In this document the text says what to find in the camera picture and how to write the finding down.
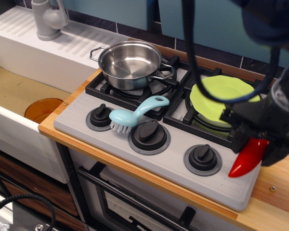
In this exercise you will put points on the light green plate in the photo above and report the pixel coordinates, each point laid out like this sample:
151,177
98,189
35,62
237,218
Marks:
220,86

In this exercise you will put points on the black left stove knob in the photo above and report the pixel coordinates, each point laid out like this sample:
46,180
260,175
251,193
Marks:
98,118

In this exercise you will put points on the grey toy stove top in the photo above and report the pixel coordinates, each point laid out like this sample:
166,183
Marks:
173,139

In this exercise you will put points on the black right stove knob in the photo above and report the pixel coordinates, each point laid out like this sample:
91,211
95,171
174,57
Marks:
203,160

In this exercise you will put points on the red chili pepper toy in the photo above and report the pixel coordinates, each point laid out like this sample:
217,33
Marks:
249,157

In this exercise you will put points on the light blue dish brush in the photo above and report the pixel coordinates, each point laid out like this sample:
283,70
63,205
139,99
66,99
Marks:
122,121

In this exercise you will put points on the stainless steel pot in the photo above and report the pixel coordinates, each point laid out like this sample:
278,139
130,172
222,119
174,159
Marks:
132,65

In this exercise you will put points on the black oven door handle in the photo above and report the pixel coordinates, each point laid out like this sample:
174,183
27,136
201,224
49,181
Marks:
180,225

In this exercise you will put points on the grey toy faucet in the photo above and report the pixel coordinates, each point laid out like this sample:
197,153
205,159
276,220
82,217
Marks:
49,21

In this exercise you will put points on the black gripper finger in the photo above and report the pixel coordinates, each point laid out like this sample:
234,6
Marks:
275,152
240,137

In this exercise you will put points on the black left burner grate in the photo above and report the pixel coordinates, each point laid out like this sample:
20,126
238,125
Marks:
130,100

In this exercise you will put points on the black middle stove knob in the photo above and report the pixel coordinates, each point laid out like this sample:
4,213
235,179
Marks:
149,138

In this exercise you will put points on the black stove knob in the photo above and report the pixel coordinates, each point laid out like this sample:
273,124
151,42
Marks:
149,138
203,160
98,118

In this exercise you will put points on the orange sink drain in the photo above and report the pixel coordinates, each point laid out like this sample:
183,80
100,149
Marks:
41,109

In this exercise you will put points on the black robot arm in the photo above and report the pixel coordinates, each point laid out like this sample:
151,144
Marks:
266,22

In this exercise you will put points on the white toy sink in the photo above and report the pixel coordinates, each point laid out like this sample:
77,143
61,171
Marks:
32,69

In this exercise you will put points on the wooden drawer front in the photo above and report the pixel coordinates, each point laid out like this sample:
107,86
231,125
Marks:
17,177

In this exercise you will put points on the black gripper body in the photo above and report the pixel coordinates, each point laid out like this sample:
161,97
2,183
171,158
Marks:
268,119

